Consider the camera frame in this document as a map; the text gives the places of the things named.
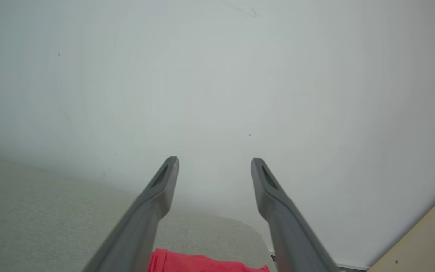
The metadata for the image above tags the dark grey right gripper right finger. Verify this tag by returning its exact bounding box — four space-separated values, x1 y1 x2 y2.
250 157 341 272

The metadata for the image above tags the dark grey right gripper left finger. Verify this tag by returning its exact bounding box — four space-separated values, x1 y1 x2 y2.
82 156 180 272

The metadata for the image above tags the red Bulls 23 jersey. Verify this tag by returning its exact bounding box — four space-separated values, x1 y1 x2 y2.
148 248 271 272

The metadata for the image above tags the beige wooden board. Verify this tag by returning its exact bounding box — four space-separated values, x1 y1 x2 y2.
368 181 435 272

